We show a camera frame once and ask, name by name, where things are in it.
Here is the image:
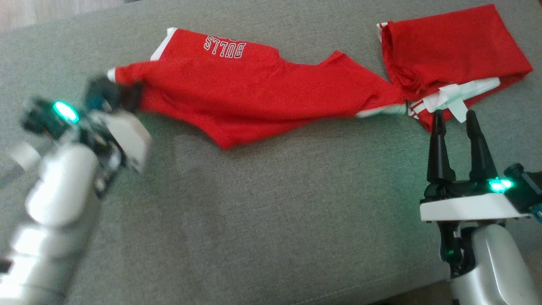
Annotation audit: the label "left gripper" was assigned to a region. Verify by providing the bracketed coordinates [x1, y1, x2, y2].
[85, 76, 153, 174]

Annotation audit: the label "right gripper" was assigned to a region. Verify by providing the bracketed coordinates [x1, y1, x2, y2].
[420, 109, 532, 223]

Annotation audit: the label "red white Bulls jersey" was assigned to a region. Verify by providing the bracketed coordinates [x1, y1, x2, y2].
[376, 4, 533, 133]

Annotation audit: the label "red Bulls shorts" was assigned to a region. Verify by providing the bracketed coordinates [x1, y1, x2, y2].
[108, 28, 408, 151]

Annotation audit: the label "grey fabric sofa seat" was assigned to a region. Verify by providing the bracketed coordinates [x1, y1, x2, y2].
[0, 0, 542, 305]

